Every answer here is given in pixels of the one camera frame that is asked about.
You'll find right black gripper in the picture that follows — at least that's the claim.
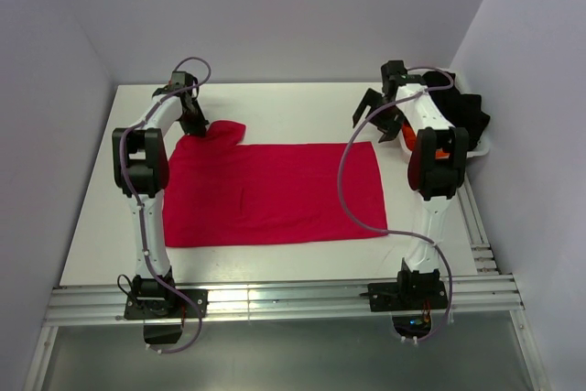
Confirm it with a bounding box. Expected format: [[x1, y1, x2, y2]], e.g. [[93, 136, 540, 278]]
[[353, 88, 407, 143]]

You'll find red t shirt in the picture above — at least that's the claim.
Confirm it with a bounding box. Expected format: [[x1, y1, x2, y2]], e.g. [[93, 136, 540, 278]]
[[162, 121, 387, 248]]

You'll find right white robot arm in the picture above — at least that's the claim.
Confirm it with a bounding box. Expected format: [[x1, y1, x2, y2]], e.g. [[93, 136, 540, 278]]
[[337, 76, 469, 309]]

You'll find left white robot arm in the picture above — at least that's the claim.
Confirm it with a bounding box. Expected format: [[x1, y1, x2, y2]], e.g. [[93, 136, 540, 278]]
[[112, 85, 207, 317]]

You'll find orange t shirt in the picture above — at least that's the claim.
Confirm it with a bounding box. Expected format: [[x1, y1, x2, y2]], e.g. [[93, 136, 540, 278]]
[[400, 121, 448, 158]]

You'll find black t shirt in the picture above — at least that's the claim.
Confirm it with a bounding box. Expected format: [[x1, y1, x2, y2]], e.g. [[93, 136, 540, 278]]
[[429, 85, 491, 151]]

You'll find white plastic basket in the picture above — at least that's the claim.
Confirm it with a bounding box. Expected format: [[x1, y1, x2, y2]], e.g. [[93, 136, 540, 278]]
[[422, 71, 489, 158]]

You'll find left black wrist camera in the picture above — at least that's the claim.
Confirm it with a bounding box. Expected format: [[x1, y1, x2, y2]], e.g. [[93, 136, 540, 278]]
[[168, 71, 198, 90]]

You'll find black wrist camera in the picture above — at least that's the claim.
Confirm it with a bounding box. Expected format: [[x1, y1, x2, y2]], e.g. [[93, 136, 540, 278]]
[[381, 60, 407, 86], [168, 71, 198, 90]]

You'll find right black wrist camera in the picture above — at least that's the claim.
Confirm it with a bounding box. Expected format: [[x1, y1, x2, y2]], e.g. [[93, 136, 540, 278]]
[[381, 60, 407, 86]]

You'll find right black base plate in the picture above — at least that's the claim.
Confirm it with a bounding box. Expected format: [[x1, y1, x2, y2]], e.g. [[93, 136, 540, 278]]
[[361, 281, 449, 312]]

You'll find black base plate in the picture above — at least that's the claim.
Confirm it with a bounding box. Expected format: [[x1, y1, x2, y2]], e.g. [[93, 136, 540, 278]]
[[124, 288, 208, 320], [361, 281, 449, 312]]

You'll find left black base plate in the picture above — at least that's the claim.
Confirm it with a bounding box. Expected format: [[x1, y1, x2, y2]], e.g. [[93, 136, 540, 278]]
[[124, 288, 208, 320]]

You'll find aluminium rail frame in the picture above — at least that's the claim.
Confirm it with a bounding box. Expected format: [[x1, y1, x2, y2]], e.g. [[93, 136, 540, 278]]
[[25, 187, 550, 390]]

